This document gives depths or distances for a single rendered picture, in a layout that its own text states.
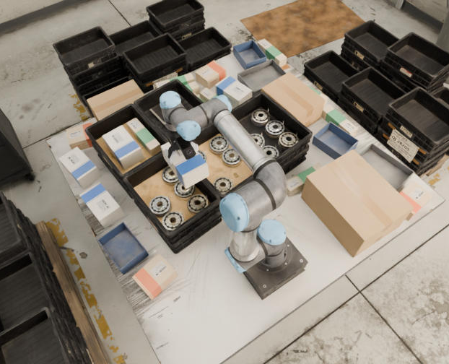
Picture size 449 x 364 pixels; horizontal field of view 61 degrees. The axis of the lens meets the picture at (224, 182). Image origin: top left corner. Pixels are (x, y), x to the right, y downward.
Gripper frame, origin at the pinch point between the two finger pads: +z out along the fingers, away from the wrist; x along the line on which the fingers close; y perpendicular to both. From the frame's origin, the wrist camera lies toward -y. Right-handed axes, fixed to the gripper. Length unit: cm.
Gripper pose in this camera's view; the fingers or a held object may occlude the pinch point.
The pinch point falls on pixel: (184, 158)
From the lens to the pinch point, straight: 167.4
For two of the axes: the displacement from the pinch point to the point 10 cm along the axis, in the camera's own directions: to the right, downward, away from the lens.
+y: -5.5, -6.9, 4.7
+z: 0.4, 5.4, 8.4
